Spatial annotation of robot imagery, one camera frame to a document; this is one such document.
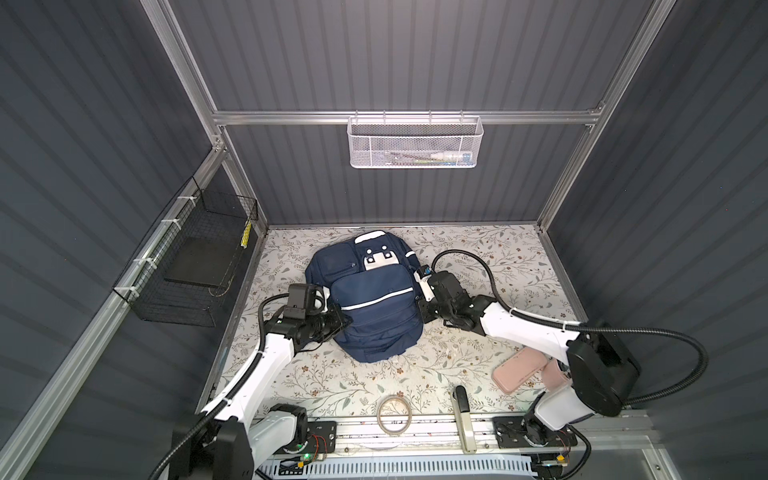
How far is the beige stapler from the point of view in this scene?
0.72m

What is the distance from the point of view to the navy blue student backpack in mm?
842

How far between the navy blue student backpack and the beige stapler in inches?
7.7

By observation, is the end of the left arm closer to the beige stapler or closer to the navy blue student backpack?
the navy blue student backpack

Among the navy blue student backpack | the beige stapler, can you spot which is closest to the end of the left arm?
the navy blue student backpack
